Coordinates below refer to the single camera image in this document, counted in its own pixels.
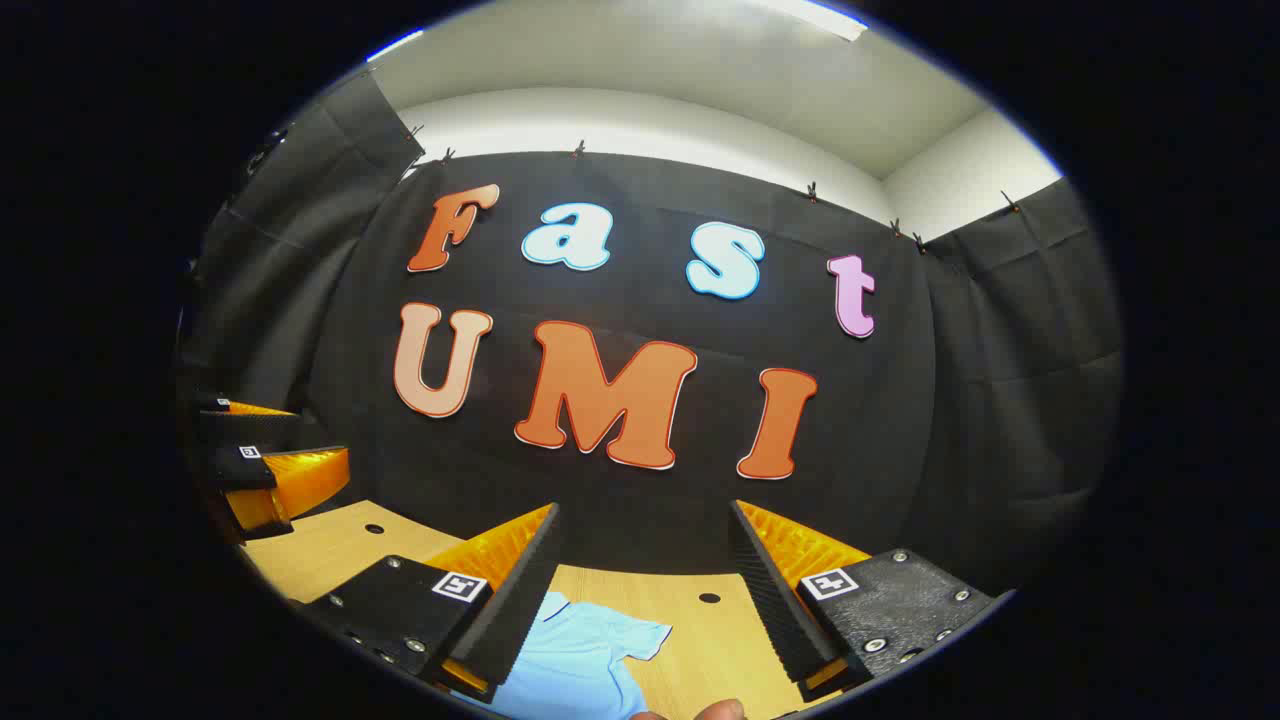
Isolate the ceiling light strip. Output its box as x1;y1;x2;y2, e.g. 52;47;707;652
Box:
365;28;426;63
770;0;869;43

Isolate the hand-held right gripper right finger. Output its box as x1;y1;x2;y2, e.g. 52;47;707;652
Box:
730;500;1016;703

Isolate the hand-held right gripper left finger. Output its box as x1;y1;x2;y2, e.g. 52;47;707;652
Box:
300;502;561;703

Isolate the row of black cloth clips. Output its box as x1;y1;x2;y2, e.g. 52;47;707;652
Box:
405;125;1021;253

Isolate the light blue T-shirt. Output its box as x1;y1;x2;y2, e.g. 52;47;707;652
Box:
455;592;673;720

